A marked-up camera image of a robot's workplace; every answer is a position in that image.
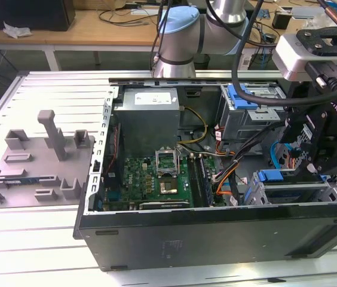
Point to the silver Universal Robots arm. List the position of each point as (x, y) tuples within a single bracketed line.
[(180, 39)]

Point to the black RAM slot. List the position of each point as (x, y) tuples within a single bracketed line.
[(194, 182)]

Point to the wooden desk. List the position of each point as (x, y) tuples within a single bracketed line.
[(76, 33)]

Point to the small black box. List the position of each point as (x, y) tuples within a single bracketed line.
[(282, 21)]

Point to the black open PC case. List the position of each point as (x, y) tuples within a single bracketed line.
[(216, 239)]

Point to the black case fan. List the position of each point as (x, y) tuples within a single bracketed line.
[(111, 180)]

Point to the silver optical drive cage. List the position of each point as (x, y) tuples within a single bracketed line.
[(234, 125)]

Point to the blue plastic drive latch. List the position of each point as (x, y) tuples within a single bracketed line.
[(246, 105)]

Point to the installed RAM stick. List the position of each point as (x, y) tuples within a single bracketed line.
[(207, 182)]

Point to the RAM stick blue label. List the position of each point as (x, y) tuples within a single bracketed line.
[(22, 181)]

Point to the green motherboard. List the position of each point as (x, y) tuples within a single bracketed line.
[(138, 179)]

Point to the black graphics card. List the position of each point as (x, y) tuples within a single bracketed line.
[(165, 205)]

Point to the hard disk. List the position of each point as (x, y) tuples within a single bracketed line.
[(271, 176)]

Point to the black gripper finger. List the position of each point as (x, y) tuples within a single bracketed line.
[(306, 116), (332, 155)]

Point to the grey power supply unit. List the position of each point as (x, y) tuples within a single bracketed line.
[(144, 125)]

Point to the large black box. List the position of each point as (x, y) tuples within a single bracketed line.
[(22, 15)]

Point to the CPU socket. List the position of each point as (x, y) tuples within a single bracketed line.
[(168, 186)]

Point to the white crumpled paper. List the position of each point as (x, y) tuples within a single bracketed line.
[(16, 30)]

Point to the silver disk bay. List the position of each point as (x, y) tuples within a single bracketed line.
[(294, 187)]

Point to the clear plastic bags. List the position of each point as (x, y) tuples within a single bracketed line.
[(312, 22)]

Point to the grey parts rack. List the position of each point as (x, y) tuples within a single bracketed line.
[(37, 167)]

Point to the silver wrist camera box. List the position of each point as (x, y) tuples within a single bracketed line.
[(294, 56)]

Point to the grey flat box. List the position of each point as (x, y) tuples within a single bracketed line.
[(304, 12)]

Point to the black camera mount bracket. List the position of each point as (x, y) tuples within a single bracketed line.
[(309, 37)]

